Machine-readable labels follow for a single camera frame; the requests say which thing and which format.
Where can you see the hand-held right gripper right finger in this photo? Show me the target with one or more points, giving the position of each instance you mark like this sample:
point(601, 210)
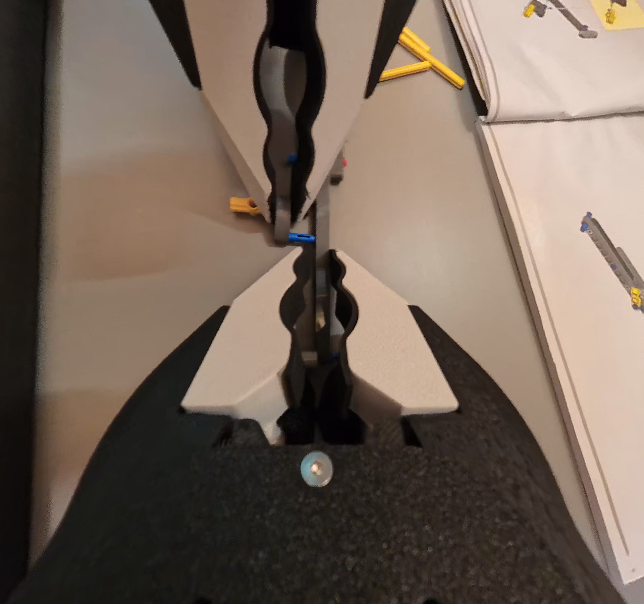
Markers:
point(397, 362)

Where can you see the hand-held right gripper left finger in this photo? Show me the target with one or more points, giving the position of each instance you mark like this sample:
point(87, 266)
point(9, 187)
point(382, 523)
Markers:
point(236, 362)

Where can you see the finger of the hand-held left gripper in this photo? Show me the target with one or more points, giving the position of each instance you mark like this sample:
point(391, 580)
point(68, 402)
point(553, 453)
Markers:
point(226, 36)
point(352, 36)

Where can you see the blue lego pin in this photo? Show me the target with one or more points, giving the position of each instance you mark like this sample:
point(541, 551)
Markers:
point(302, 237)

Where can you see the long grey lego beam assembly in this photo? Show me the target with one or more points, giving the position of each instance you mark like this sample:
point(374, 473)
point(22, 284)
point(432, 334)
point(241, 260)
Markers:
point(323, 227)

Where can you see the yellow lego connector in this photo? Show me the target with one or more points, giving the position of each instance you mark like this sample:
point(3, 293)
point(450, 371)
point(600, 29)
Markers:
point(244, 205)

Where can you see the open instruction booklet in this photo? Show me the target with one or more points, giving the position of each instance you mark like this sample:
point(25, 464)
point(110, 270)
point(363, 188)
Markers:
point(553, 212)

